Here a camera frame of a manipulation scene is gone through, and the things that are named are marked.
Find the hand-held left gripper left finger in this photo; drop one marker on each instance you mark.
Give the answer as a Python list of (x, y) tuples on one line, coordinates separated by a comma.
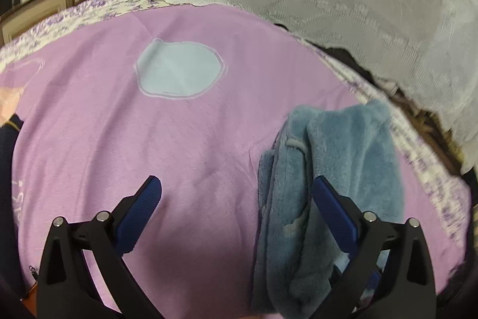
[(139, 216)]

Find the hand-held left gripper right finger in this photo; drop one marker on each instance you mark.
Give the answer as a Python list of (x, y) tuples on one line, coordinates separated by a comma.
[(334, 218)]

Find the blue fleece garment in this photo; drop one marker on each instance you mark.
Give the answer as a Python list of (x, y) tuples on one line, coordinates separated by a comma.
[(347, 147)]

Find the purple blanket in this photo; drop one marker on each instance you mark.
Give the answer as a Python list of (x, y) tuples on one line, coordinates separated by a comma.
[(149, 139)]

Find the brown woven mat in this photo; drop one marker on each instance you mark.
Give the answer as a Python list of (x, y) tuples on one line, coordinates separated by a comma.
[(433, 134)]

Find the navy clothing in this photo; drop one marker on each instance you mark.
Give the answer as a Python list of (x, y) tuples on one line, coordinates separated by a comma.
[(9, 192)]

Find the purple floral bed sheet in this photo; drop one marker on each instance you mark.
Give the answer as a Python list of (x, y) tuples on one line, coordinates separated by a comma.
[(48, 27)]

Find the wooden picture frame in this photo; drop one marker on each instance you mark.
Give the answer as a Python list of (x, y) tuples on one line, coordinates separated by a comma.
[(37, 7)]

